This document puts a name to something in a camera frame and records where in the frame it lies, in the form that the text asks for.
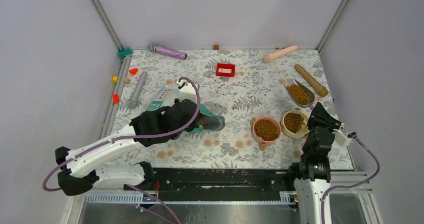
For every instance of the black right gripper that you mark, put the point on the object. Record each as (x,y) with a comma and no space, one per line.
(320,115)

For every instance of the grey plastic scoop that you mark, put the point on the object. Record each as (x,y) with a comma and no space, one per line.
(311,96)

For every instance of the green dog food bag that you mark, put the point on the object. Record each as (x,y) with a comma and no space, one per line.
(206,120)

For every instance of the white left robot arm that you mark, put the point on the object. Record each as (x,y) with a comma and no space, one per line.
(80,170)

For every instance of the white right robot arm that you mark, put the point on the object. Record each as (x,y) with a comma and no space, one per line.
(313,172)

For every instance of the yellow pet bowl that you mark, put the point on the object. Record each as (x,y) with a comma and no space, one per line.
(299,134)

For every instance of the pink pet bowl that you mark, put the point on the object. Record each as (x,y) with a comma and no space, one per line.
(258,139)

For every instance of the brown kibble in yellow bowl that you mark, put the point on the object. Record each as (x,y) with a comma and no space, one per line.
(293,122)

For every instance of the brown wooden rolling pin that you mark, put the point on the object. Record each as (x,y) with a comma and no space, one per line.
(317,87)

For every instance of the brown kibble in scoop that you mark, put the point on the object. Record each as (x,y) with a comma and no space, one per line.
(298,94)

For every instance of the brown kibble in pink bowl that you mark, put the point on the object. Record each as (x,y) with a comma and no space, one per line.
(266,130)

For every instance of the floral table mat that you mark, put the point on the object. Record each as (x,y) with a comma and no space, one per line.
(256,90)

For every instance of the pink toy stick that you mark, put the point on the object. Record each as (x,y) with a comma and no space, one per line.
(274,55)

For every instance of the red square toy block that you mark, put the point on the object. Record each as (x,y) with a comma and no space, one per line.
(225,70)

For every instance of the purple glitter microphone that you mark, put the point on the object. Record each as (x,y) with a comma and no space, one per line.
(156,48)

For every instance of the grey cylinder tool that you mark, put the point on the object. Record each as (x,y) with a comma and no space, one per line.
(133,101)

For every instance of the beige toy block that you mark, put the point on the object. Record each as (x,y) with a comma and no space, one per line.
(127,80)

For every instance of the orange toy block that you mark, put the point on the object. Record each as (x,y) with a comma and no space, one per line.
(115,98)

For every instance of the teal clip in corner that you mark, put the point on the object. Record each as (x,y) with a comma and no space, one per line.
(124,52)

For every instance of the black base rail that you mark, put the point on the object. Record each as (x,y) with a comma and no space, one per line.
(215,185)

